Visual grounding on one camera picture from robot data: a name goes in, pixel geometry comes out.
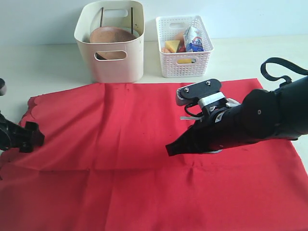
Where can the yellow cheese wedge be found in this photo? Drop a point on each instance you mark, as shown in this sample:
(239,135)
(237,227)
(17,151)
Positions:
(172,45)

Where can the red scalloped cloth mat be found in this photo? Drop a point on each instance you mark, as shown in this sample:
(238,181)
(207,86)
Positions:
(104,167)

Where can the cream plastic tub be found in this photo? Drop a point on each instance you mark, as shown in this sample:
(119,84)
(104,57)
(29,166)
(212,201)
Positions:
(116,14)

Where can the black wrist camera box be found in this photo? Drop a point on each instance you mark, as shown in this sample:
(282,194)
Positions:
(194,92)

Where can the white perforated plastic basket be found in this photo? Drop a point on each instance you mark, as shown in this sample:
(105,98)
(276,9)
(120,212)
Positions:
(167,28)

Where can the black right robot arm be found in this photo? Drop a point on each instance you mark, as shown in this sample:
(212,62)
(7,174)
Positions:
(266,115)

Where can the blue white milk carton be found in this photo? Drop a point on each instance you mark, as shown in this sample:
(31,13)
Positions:
(193,40)

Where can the yellow lemon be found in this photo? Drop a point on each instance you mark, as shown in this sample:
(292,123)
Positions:
(184,61)

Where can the brown chopstick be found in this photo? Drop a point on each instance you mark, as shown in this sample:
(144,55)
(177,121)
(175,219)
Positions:
(131,21)
(101,17)

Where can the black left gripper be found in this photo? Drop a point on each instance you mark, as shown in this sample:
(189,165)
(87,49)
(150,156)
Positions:
(24,138)

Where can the orange fried chicken piece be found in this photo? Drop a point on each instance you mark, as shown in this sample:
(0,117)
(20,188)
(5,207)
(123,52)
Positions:
(165,50)

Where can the brown egg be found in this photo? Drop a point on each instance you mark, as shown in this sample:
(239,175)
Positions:
(180,37)

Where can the white ceramic bowl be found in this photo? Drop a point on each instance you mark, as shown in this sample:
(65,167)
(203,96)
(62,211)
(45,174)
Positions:
(134,33)

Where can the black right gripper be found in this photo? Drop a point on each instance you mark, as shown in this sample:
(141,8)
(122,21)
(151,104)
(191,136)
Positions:
(220,130)

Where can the brown wooden plate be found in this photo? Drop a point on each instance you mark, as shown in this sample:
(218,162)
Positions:
(110,35)

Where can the red sausage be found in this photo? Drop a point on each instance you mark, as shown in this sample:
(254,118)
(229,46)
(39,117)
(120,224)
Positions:
(181,47)

